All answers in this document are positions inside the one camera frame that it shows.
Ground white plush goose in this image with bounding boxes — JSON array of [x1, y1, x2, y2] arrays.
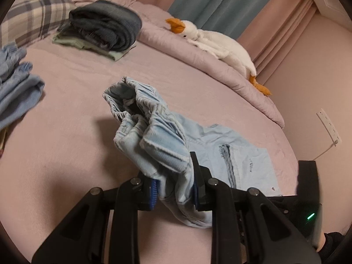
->
[[165, 18, 273, 97]]

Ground plaid pillow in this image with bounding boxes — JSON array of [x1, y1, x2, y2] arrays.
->
[[0, 0, 77, 48]]

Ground pink curtain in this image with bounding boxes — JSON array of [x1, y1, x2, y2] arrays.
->
[[236, 0, 322, 86]]

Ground dark grey folded pants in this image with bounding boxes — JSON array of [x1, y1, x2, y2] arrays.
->
[[59, 0, 143, 53]]

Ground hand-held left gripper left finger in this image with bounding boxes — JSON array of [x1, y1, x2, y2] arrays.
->
[[31, 170, 165, 264]]

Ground light green folded garment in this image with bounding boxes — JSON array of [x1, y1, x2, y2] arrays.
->
[[52, 31, 137, 62]]

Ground blue curtain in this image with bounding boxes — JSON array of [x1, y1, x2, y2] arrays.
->
[[168, 0, 289, 40]]

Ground light blue pants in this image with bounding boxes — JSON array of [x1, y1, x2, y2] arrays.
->
[[103, 76, 282, 229]]

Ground white cable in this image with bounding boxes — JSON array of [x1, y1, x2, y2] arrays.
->
[[312, 140, 339, 161]]

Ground pink quilt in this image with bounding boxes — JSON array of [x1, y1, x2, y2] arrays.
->
[[59, 0, 285, 128]]

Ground white power strip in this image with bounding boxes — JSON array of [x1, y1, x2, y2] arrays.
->
[[316, 109, 342, 146]]

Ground blue denim jeans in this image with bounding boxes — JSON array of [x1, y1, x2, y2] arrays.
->
[[0, 42, 45, 131]]

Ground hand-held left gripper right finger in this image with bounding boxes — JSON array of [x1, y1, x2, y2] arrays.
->
[[190, 151, 322, 264]]

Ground person's right forearm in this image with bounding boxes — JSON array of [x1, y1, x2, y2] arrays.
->
[[316, 225, 345, 253]]

